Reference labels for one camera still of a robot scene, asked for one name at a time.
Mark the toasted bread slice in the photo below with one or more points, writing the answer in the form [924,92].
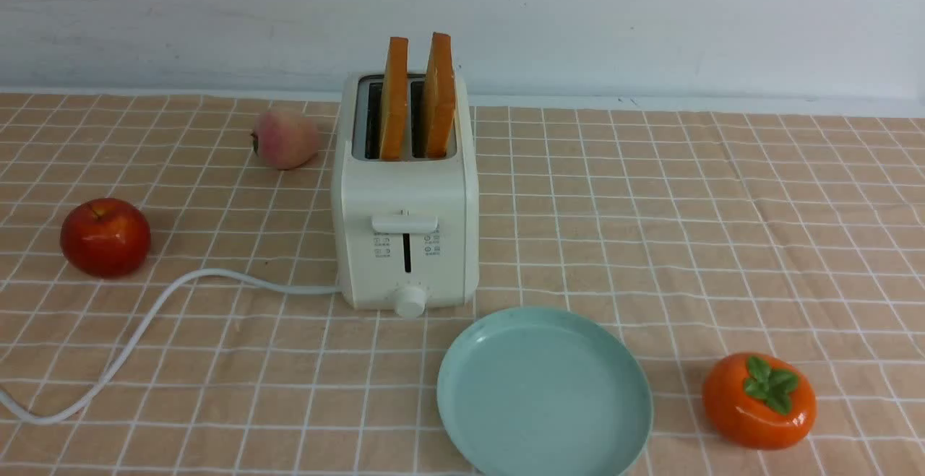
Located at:
[394,100]
[439,97]

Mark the white two-slot toaster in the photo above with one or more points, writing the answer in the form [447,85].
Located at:
[406,232]

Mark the light teal plate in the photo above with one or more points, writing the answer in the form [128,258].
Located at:
[544,391]

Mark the pink peach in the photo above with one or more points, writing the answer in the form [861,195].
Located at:
[284,140]

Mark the orange checkered tablecloth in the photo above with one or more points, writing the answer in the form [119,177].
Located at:
[691,236]

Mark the orange persimmon with green leaf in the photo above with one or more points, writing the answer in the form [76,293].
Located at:
[759,401]

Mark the red apple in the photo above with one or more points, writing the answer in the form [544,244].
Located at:
[105,238]

